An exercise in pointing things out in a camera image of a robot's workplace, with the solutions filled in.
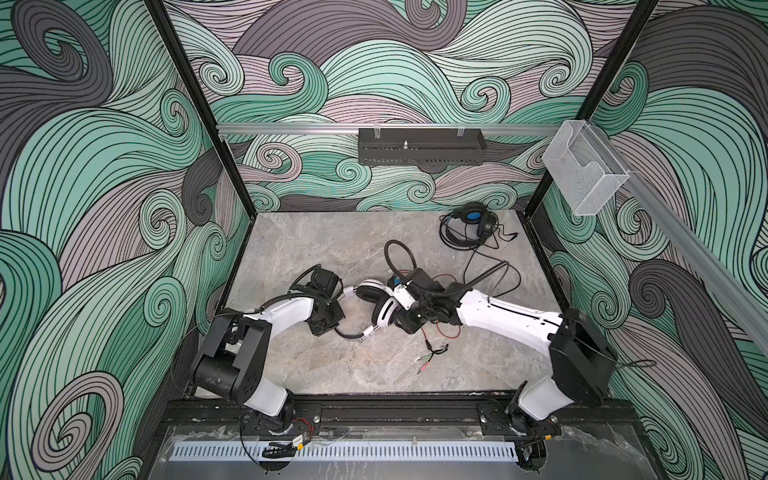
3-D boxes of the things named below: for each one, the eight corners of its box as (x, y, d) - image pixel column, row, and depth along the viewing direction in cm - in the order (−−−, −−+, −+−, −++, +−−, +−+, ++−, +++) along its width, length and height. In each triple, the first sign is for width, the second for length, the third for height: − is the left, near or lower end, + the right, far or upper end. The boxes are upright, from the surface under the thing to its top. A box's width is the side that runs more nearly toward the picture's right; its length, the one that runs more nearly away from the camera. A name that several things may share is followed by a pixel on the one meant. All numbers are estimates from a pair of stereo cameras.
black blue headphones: (462, 257, 109) (467, 244, 103) (433, 228, 118) (436, 214, 112) (505, 233, 117) (512, 219, 111) (474, 207, 126) (479, 193, 120)
